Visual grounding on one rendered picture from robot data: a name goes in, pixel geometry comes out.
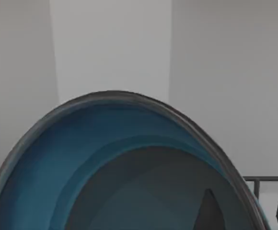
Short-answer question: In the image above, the dark grey dish rack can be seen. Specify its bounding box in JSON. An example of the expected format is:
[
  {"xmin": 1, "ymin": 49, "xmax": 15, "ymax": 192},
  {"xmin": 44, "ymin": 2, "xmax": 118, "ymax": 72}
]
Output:
[{"xmin": 243, "ymin": 175, "xmax": 278, "ymax": 201}]

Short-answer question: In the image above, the blue plate with grey rim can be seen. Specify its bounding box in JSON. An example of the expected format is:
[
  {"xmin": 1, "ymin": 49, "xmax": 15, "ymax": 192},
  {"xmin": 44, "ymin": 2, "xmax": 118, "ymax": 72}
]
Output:
[{"xmin": 0, "ymin": 90, "xmax": 272, "ymax": 230}]

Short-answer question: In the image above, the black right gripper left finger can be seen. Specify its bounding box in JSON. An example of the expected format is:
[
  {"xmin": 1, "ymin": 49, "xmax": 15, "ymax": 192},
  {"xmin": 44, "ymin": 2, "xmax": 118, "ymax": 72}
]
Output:
[{"xmin": 193, "ymin": 188, "xmax": 226, "ymax": 230}]

